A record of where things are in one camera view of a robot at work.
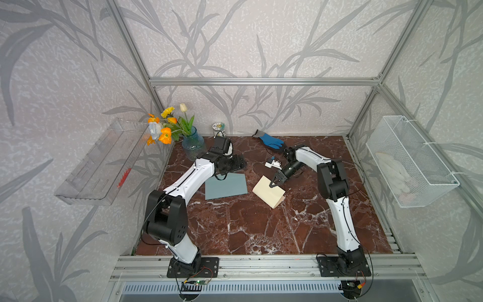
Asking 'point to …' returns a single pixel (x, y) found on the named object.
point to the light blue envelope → (233, 185)
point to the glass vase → (193, 145)
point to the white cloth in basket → (397, 176)
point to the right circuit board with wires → (352, 289)
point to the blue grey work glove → (268, 139)
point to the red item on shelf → (124, 178)
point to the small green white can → (219, 129)
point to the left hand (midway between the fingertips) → (241, 165)
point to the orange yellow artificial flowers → (162, 128)
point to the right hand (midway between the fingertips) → (272, 185)
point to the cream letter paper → (273, 196)
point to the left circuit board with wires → (194, 284)
